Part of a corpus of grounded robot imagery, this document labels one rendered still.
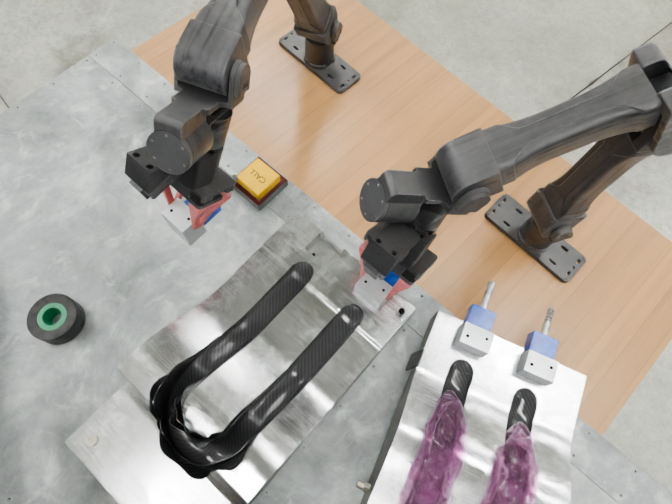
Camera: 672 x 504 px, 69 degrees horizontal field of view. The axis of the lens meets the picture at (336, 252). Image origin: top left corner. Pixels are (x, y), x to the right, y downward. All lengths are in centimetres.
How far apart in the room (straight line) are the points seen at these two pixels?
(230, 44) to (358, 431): 60
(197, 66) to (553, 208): 58
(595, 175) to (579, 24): 202
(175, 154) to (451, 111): 69
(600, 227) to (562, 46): 163
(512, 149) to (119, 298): 69
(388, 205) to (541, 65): 196
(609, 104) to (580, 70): 194
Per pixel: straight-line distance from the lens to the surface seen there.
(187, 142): 60
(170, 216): 79
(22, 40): 263
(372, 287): 78
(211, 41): 64
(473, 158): 62
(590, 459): 97
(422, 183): 63
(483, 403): 84
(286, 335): 79
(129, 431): 83
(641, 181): 235
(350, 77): 114
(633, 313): 107
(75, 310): 93
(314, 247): 85
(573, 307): 101
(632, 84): 66
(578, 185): 83
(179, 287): 92
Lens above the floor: 165
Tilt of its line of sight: 67 degrees down
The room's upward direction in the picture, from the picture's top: 8 degrees clockwise
